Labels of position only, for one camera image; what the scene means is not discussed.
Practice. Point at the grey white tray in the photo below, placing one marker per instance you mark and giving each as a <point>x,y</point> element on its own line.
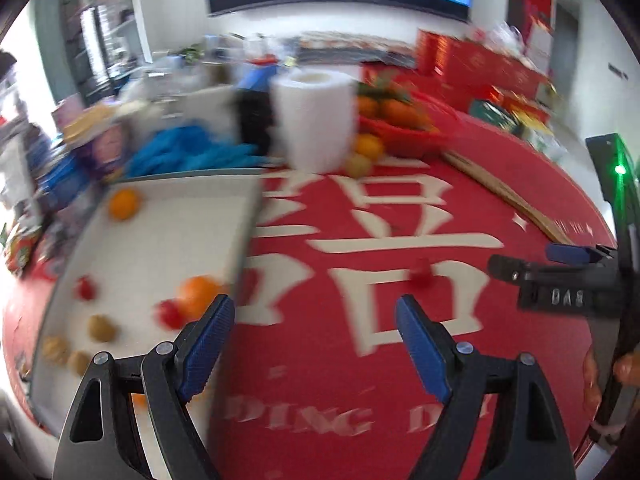
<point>198,224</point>

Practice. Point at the small yellow orange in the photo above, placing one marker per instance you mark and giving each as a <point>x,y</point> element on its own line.
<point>124,204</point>

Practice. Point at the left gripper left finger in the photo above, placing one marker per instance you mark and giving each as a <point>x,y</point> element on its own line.
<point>100,437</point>

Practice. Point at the red plastic fruit basket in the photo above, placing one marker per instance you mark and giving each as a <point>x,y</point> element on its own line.
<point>409,123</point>

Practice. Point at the blue snack package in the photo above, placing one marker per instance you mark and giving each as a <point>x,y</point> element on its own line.
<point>62,181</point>

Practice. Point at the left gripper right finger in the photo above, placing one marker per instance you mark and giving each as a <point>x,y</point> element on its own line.
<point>527,439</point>

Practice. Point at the right operator hand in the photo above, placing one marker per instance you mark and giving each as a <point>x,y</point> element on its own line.
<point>626,370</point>

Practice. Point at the blue rubber gloves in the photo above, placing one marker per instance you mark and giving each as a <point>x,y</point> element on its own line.
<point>190,148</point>

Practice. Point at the red cherry tomato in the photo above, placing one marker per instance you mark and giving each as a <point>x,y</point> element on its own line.
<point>421,274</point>
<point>85,288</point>
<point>168,315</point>

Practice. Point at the red gift box stack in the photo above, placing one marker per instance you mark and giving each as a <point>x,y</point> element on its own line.
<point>469,64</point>

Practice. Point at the green brown fruit by roll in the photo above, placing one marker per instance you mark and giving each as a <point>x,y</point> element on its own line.
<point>357,166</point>

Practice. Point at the large orange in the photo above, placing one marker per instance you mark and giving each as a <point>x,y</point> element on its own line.
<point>196,294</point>

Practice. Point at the purple instant cup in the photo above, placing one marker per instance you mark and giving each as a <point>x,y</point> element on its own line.
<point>100,142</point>

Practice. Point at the white paper towel roll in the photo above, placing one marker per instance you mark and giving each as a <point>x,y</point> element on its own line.
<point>315,115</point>

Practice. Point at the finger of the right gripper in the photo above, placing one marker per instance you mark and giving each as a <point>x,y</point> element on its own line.
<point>575,253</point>
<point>570,271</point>

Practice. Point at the orange beside basket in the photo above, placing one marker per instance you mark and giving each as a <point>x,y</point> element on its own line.
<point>369,145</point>

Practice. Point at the long wooden board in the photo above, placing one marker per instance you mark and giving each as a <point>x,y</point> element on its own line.
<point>507,195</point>

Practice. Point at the green milk carton box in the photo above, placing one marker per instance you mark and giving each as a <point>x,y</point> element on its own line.
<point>494,115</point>

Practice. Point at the black speaker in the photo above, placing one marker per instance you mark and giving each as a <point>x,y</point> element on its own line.
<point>253,107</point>

